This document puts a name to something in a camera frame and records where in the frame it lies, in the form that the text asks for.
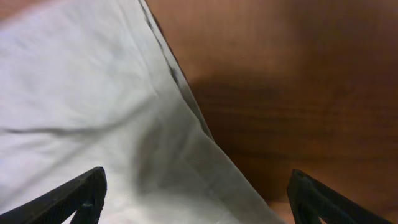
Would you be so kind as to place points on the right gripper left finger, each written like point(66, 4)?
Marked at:
point(81, 198)

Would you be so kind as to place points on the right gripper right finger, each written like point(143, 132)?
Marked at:
point(312, 202)

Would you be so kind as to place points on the khaki green shorts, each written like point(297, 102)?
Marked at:
point(93, 83)

